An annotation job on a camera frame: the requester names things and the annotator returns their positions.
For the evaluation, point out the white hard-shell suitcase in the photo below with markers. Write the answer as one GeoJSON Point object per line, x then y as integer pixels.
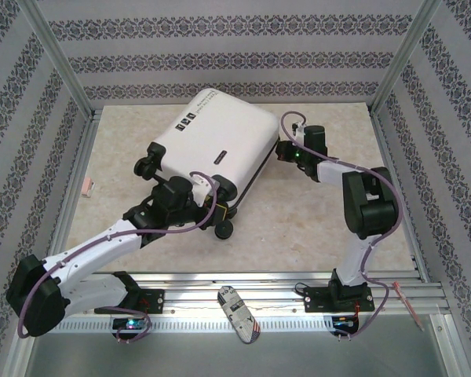
{"type": "Point", "coordinates": [220, 129]}

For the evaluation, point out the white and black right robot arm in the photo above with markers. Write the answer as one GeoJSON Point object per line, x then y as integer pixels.
{"type": "Point", "coordinates": [353, 263]}

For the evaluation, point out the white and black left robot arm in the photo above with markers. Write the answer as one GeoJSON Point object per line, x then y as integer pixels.
{"type": "Point", "coordinates": [98, 243]}

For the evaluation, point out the small pink eraser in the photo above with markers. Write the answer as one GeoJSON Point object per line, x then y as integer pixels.
{"type": "Point", "coordinates": [87, 186]}

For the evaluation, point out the newspaper print pencil case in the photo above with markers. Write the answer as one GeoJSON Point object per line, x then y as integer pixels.
{"type": "Point", "coordinates": [237, 314]}

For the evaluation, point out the slotted metal strip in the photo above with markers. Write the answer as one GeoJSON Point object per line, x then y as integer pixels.
{"type": "Point", "coordinates": [188, 325]}

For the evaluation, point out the left controller board with LED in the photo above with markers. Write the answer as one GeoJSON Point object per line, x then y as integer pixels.
{"type": "Point", "coordinates": [130, 324]}

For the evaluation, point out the controller board with led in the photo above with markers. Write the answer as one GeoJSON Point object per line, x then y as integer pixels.
{"type": "Point", "coordinates": [344, 323]}
{"type": "Point", "coordinates": [130, 324]}

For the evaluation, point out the grey metal panel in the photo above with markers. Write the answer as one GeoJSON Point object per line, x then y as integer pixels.
{"type": "Point", "coordinates": [235, 361]}

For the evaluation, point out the right controller board with LED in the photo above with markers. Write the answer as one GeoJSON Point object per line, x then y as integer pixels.
{"type": "Point", "coordinates": [344, 323]}

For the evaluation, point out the red pen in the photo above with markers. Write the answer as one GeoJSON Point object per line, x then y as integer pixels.
{"type": "Point", "coordinates": [407, 304]}

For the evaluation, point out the aluminium front rail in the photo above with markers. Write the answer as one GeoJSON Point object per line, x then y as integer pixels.
{"type": "Point", "coordinates": [196, 298]}

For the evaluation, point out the aluminium side rail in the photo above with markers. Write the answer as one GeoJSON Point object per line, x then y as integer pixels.
{"type": "Point", "coordinates": [82, 157]}
{"type": "Point", "coordinates": [380, 129]}

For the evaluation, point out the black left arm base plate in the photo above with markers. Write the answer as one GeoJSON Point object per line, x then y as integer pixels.
{"type": "Point", "coordinates": [155, 302]}

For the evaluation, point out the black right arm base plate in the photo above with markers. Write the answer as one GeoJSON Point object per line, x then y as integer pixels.
{"type": "Point", "coordinates": [318, 302]}

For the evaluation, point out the aluminium frame post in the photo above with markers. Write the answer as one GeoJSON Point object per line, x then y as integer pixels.
{"type": "Point", "coordinates": [402, 59]}
{"type": "Point", "coordinates": [63, 63]}

